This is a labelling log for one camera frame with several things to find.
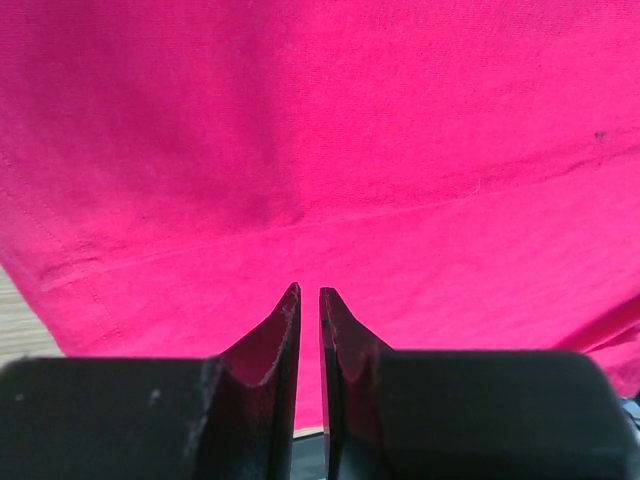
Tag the magenta pink t-shirt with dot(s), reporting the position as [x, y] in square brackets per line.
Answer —
[464, 173]

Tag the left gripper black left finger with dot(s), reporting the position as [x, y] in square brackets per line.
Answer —
[228, 416]

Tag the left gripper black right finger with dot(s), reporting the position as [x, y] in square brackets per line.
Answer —
[423, 414]

